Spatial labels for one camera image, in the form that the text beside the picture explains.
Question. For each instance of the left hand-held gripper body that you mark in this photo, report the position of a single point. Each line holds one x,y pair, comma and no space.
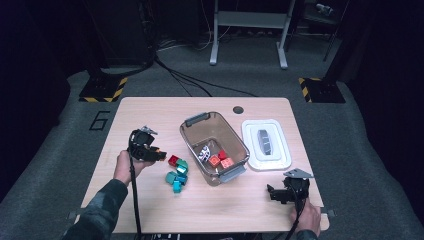
140,146

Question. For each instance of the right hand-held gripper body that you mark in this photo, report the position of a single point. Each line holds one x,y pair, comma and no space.
296,190

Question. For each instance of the yellow-orange building block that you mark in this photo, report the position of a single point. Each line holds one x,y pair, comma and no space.
161,153

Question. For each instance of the red building block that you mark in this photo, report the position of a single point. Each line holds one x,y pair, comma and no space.
173,160
222,154

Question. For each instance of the dull teal building block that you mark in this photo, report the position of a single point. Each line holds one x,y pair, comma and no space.
170,177

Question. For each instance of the turquoise building block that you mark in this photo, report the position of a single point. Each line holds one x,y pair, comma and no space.
181,170

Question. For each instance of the pile of coloured blocks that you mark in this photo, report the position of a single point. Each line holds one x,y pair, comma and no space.
181,180

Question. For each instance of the white bin lid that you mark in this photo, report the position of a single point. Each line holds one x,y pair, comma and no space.
253,160

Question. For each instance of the white toy car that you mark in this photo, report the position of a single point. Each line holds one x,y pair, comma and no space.
204,154

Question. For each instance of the salmon building block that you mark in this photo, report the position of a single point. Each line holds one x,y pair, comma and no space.
227,163
214,161

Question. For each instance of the clear grey storage box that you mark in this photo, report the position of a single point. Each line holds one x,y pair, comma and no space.
213,128

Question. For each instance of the person's left hand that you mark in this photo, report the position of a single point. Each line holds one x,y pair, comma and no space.
128,166

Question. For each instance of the person's right hand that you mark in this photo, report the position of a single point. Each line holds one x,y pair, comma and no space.
308,218

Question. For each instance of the grey tape strip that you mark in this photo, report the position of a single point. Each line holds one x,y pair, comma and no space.
330,213
73,214

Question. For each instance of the black stand base striped edge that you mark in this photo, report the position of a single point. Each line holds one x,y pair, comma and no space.
100,89
325,90

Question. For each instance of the dark round table grommet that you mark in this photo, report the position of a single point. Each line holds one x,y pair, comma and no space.
238,110

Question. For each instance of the black cabinet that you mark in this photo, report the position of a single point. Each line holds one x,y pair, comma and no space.
123,33

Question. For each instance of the dark curtain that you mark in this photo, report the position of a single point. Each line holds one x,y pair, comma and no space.
393,66
26,83

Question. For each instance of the white metal stand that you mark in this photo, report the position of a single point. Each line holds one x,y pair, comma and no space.
250,19

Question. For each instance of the grey device on stand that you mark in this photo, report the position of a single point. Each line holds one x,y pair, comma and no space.
324,8

